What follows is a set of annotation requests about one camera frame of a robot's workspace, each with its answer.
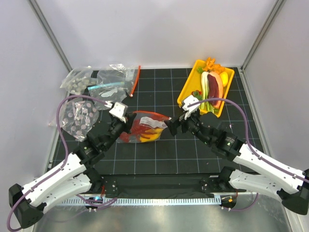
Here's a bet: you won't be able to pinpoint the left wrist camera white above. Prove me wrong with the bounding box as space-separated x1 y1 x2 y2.
109 102 128 123

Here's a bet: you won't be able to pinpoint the clear bag orange zipper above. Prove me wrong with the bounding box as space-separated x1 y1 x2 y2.
117 111 171 144
129 65 141 98

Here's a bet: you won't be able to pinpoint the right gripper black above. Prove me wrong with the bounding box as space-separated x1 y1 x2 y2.
164 107 212 146

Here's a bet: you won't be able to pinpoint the orange toy pumpkin slice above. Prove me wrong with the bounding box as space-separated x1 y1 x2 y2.
144 128 164 139

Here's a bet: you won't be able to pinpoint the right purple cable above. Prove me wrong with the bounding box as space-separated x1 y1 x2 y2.
188 98 309 213

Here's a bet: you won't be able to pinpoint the toy meat slab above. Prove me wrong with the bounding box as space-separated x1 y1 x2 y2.
207 72 224 99

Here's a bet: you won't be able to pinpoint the red toy lobster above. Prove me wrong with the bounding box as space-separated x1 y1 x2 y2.
117 119 152 143

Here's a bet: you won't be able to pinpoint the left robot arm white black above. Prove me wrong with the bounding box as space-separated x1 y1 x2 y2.
9 113 136 229

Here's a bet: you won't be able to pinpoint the bag of white pieces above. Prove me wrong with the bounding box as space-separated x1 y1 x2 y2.
60 66 97 95

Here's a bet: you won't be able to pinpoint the clear bag blue zipper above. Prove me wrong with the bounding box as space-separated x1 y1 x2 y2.
87 64 137 103

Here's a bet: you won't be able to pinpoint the toy radish with leaves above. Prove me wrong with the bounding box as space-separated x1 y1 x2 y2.
191 90 203 101

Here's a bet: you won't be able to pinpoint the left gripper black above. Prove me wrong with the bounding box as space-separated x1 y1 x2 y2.
102 111 137 150

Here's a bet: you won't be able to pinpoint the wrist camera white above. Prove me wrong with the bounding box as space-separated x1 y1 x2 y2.
109 102 128 123
181 95 200 120

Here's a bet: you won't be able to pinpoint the green toy grapes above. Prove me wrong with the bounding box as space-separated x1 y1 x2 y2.
197 67 203 73

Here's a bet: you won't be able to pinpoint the yellow toy lemon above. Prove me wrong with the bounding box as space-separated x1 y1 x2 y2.
220 72 228 87

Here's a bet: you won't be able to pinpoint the black grid mat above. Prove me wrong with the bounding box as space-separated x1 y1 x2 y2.
95 68 263 175

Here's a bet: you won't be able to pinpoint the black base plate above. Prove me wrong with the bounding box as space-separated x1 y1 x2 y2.
102 174 236 199

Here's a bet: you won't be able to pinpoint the slotted cable duct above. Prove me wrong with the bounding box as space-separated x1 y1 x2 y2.
59 195 221 206

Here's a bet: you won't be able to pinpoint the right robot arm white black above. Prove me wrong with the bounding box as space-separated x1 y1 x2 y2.
165 113 309 215

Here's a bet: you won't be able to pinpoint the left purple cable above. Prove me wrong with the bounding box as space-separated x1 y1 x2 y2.
6 94 113 231

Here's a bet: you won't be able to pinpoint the purple cable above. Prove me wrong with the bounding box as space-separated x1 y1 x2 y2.
188 98 309 213
6 94 113 231

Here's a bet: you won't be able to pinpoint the bag of pink discs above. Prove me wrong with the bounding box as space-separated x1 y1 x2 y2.
58 98 99 142

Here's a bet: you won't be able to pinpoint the yellow plastic tray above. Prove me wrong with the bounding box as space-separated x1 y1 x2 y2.
177 60 235 106

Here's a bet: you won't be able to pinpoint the toy green onion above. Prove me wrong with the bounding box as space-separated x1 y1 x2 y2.
200 72 214 114

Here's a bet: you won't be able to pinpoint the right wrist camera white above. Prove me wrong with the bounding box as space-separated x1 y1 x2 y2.
181 95 200 120

